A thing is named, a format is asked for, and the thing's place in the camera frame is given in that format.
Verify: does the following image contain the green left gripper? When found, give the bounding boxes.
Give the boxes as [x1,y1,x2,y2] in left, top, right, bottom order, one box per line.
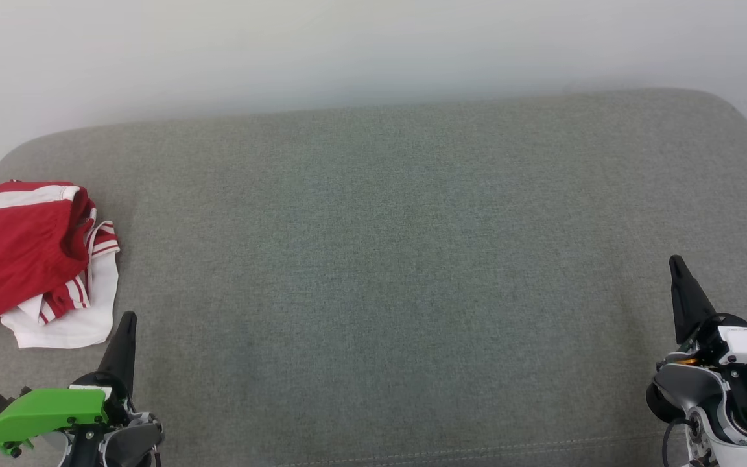
[0,311,138,456]

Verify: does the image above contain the red basketball jersey white trim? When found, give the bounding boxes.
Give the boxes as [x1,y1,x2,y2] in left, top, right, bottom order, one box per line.
[0,206,121,350]

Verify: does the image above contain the red shorts white stripe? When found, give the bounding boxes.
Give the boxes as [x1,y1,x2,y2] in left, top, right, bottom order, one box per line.
[0,181,97,329]

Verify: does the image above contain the grey fabric sofa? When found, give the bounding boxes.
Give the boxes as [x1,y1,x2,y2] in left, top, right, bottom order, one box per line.
[0,88,747,467]

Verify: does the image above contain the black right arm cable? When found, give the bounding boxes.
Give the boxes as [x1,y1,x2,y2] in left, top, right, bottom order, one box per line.
[661,418,695,467]

